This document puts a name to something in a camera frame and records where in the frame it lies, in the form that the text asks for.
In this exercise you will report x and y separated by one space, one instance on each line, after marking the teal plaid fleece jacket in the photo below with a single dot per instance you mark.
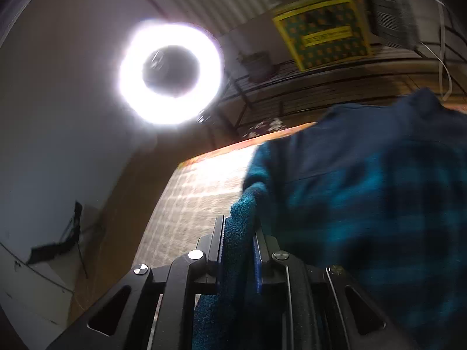
346 189

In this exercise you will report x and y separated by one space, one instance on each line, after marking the black tripod stand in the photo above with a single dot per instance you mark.
69 233

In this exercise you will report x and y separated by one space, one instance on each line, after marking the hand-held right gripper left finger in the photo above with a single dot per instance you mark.
220 251

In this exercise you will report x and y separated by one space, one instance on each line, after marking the dark plant pot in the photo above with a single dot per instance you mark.
258 67

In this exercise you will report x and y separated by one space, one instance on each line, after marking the grey plaid coat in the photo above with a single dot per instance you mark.
392 11

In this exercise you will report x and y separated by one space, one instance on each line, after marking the black metal clothes rack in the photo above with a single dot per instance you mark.
310 87

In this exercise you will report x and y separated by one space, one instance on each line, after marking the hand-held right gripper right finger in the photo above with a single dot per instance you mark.
258 266

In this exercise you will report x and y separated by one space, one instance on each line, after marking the yellow green patterned box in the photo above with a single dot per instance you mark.
323 32

